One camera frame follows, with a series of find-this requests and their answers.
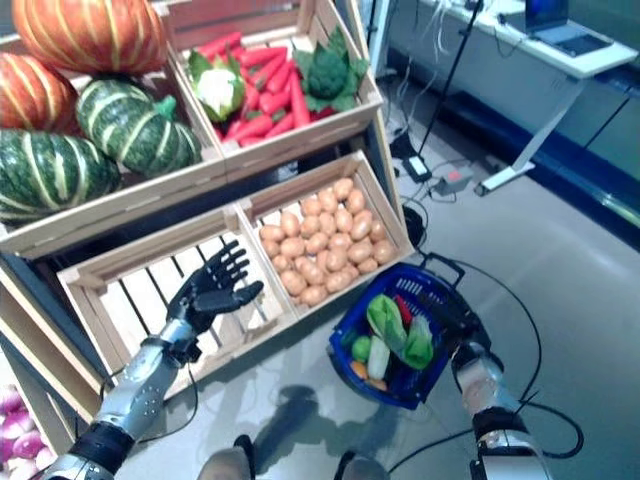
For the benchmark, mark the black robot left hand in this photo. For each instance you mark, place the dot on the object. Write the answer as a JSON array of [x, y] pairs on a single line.
[[210, 295]]

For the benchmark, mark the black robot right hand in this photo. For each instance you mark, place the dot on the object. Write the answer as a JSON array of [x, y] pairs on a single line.
[[457, 325]]

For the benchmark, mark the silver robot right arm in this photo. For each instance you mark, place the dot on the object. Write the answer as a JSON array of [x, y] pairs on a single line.
[[480, 380]]

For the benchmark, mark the blue plastic shopping basket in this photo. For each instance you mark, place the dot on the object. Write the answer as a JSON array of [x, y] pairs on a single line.
[[340, 345]]

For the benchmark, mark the red chili pepper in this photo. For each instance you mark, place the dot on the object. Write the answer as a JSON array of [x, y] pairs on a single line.
[[404, 310]]

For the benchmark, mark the wooden slat crate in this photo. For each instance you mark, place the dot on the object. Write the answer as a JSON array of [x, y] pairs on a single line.
[[150, 250]]

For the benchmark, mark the brown potato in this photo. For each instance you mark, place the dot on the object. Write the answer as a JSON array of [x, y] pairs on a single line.
[[290, 224], [358, 252], [272, 234], [313, 295], [328, 200], [311, 207], [338, 260], [336, 282], [356, 201], [385, 252], [293, 282], [378, 231], [367, 266], [344, 190], [312, 272], [343, 220], [362, 225]]

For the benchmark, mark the small green bell pepper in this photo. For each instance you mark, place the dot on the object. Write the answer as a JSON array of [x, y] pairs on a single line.
[[361, 348]]

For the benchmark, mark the small orange vegetable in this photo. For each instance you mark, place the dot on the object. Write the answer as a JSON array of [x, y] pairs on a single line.
[[360, 369]]

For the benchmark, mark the wooden pumpkin crate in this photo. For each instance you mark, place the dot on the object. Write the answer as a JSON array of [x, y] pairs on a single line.
[[125, 200]]

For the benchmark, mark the grey box with red top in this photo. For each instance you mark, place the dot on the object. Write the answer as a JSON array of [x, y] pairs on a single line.
[[451, 182]]

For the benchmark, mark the wooden potato crate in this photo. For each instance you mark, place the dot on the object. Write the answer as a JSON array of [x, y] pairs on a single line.
[[310, 175]]

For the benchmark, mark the black power brick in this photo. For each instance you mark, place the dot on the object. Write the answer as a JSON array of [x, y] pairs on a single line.
[[417, 169]]

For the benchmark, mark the large wooden display stand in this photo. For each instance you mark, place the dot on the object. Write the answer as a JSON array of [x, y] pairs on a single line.
[[50, 350]]

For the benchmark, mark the silver robot right leg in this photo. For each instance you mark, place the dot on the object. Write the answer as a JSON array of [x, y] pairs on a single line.
[[365, 467]]

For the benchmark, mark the red carrot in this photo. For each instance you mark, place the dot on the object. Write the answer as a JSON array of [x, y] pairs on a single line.
[[252, 127], [281, 125], [220, 44], [265, 56], [299, 105]]

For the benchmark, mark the green striped pumpkin with stem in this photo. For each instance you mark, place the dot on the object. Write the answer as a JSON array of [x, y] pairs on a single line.
[[135, 130]]

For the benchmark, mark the wooden carrot crate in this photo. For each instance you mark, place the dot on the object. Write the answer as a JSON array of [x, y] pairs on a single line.
[[310, 135]]

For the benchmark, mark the dark green striped pumpkin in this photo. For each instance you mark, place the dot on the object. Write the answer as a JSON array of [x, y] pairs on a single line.
[[50, 175]]

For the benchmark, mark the white cauliflower with leaves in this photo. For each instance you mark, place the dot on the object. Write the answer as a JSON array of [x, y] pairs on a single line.
[[217, 87]]

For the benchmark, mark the white desk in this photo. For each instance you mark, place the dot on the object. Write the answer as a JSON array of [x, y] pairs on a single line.
[[500, 85]]

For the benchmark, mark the tall black tripod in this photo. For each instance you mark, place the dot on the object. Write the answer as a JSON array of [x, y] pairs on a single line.
[[450, 80]]

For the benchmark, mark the green broccoli with leaves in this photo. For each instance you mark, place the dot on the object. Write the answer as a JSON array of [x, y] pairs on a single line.
[[327, 75]]

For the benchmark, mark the orange striped pumpkin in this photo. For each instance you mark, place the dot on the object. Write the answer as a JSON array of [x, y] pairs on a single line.
[[90, 35], [30, 95]]

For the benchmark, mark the open laptop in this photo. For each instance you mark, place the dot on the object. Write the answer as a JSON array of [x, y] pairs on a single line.
[[570, 35]]

